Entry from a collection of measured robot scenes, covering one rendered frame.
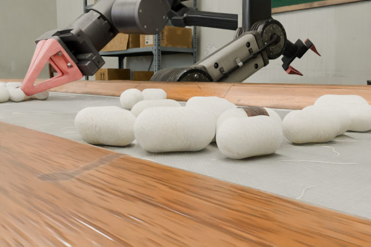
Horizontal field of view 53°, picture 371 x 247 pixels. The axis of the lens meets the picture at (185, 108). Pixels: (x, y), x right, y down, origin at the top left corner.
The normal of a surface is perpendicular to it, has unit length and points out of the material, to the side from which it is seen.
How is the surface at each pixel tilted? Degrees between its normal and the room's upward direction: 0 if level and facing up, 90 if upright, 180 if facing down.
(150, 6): 95
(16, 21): 90
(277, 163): 0
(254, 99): 45
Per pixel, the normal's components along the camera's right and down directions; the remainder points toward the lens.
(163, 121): 0.18, -0.40
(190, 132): 0.08, 0.11
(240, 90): -0.51, -0.66
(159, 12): 0.74, 0.15
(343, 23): -0.73, 0.06
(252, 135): 0.56, -0.18
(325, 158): 0.00, -1.00
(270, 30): 0.54, 0.06
